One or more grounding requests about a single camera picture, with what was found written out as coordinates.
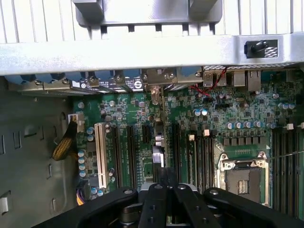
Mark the grey metal PC case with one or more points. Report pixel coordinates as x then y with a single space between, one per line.
33 147

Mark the thin metal locking lever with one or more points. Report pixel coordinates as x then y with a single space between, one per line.
287 155

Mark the short black expansion slot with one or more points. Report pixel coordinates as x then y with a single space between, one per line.
146 134

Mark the CPU socket with metal frame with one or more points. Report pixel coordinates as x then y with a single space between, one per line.
242 178

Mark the grey parts rack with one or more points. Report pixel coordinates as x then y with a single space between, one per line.
147 12

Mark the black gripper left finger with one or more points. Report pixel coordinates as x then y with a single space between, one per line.
155 204

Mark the green motherboard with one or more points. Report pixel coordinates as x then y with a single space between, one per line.
213 111

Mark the black case latch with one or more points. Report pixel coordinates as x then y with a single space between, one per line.
257 47

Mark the white expansion slot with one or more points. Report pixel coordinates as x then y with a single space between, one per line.
100 154

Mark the metal slot cover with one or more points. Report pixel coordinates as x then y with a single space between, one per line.
95 84
42 86
121 83

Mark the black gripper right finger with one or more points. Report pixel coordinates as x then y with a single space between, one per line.
190 206

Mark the long black expansion slot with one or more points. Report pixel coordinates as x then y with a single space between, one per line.
177 152
131 154
117 154

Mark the black RAM slot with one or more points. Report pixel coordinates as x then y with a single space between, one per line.
276 166
291 166
192 161
202 161

